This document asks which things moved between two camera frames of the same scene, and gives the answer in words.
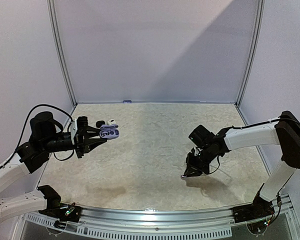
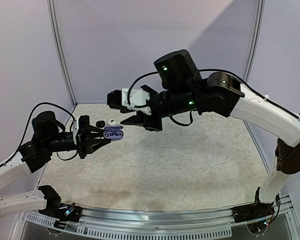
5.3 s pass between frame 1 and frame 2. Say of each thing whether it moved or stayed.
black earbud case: stayed
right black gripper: moved
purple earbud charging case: moved
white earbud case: stayed
